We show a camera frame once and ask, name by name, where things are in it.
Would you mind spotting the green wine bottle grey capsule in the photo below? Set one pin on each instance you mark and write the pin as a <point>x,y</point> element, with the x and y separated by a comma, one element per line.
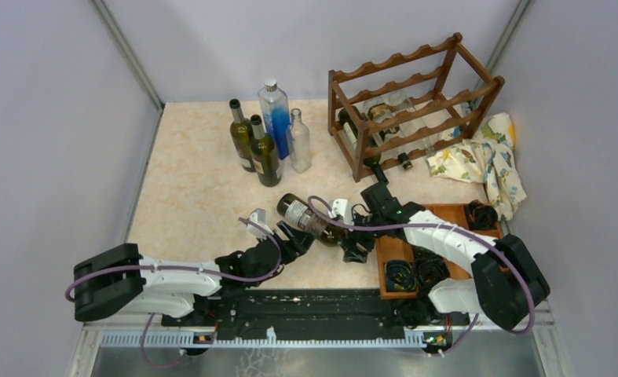
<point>296,213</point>

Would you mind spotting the black rolled belt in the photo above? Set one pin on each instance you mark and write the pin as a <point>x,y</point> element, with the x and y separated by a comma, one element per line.
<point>481,216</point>

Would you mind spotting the dinosaur print cloth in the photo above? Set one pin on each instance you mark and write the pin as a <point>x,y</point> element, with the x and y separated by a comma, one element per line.
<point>488,159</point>

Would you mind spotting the rolled dark striped tie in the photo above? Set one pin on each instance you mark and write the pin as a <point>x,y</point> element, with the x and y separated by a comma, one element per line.
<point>431,271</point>

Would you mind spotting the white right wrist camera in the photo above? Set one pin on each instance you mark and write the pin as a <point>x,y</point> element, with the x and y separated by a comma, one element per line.
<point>340,209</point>

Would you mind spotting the wooden wine rack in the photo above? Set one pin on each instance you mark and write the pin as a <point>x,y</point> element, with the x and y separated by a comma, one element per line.
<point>404,120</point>

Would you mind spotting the green wine bottle far left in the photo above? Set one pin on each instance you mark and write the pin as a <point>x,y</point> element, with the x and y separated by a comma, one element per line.
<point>241,134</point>

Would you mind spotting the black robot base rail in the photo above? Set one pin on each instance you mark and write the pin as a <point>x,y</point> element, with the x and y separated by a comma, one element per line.
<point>312,314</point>

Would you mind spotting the clear empty glass bottle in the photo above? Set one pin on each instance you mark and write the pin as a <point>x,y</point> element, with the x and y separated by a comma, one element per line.
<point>298,137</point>

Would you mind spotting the clear blue vodka bottle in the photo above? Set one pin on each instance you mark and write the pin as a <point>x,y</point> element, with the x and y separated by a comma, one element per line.
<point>275,113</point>

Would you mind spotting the rolled dark patterned tie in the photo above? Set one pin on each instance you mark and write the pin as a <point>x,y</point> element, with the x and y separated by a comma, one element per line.
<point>399,276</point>

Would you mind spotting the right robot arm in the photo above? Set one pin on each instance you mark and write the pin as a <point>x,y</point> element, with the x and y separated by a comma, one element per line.
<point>505,284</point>

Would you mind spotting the green wine bottle dark label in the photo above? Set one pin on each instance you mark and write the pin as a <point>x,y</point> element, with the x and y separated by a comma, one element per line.
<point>264,153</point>

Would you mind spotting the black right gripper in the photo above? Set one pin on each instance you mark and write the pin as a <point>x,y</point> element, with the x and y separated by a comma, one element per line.
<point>355,254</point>

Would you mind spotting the wooden compartment tray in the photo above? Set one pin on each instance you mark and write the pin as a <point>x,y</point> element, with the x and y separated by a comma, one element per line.
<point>388,248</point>

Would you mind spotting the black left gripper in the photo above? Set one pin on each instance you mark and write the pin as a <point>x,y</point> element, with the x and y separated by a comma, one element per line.
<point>299,241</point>

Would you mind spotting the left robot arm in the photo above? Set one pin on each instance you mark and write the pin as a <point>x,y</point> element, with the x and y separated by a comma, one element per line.
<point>122,280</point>

